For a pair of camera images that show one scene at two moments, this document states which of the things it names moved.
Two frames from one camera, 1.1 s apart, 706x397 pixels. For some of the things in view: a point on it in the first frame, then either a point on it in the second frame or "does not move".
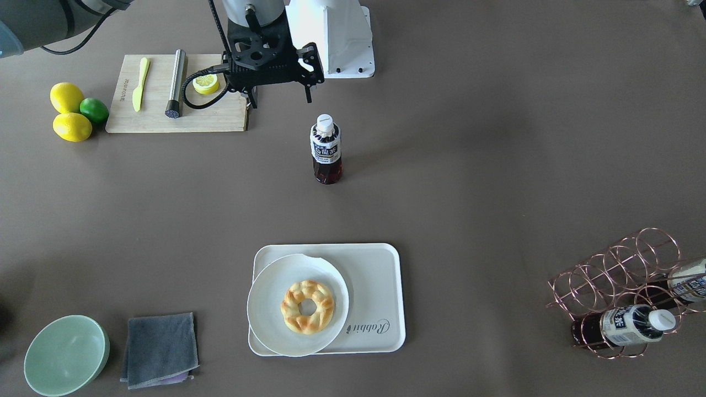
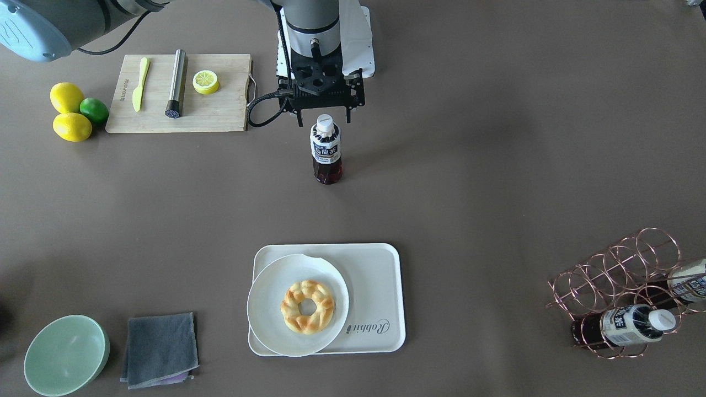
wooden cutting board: [228, 113] does not move
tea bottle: [326, 144] does not move
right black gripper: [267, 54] → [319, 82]
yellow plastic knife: [137, 93] does not move
